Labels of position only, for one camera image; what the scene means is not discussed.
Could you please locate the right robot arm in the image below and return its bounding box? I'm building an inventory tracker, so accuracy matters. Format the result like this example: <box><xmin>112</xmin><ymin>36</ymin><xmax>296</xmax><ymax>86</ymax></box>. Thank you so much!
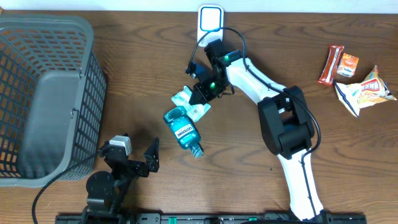
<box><xmin>186</xmin><ymin>39</ymin><xmax>323</xmax><ymax>221</ymax></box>

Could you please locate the small orange packet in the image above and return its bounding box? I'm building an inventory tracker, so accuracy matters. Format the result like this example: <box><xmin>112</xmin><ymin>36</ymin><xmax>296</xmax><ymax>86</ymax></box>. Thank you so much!
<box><xmin>336</xmin><ymin>53</ymin><xmax>359</xmax><ymax>78</ymax></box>

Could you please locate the blue mouthwash bottle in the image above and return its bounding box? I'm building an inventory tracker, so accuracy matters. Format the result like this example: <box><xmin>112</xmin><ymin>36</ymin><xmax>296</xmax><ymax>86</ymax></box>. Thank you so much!
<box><xmin>164</xmin><ymin>106</ymin><xmax>203</xmax><ymax>158</ymax></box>

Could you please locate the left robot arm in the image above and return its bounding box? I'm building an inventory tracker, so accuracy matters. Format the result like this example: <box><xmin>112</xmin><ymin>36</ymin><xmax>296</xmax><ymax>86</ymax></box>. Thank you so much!
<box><xmin>80</xmin><ymin>134</ymin><xmax>159</xmax><ymax>224</ymax></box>

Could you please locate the white wet wipes pack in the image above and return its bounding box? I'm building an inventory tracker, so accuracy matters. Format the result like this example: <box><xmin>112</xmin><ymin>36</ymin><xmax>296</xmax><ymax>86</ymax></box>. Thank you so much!
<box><xmin>171</xmin><ymin>86</ymin><xmax>211</xmax><ymax>122</ymax></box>

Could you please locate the red brown snack bar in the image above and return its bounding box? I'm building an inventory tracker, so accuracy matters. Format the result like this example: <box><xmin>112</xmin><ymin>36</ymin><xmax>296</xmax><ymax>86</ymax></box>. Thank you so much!
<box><xmin>317</xmin><ymin>45</ymin><xmax>345</xmax><ymax>86</ymax></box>

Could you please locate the grey plastic shopping basket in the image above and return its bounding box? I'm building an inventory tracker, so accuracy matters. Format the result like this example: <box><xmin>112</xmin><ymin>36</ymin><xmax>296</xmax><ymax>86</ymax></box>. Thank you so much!
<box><xmin>1</xmin><ymin>14</ymin><xmax>106</xmax><ymax>188</ymax></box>

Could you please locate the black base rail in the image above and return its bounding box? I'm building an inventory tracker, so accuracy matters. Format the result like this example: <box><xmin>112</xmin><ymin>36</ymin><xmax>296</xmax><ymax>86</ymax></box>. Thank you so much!
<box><xmin>55</xmin><ymin>212</ymin><xmax>367</xmax><ymax>224</ymax></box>

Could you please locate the yellow snack bag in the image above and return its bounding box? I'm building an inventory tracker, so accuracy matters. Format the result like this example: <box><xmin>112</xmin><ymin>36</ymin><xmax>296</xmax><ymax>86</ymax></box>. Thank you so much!
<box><xmin>335</xmin><ymin>65</ymin><xmax>397</xmax><ymax>118</ymax></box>

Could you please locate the white barcode scanner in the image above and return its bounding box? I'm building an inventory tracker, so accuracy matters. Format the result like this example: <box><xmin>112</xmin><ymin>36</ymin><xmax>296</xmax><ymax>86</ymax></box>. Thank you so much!
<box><xmin>197</xmin><ymin>5</ymin><xmax>224</xmax><ymax>47</ymax></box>

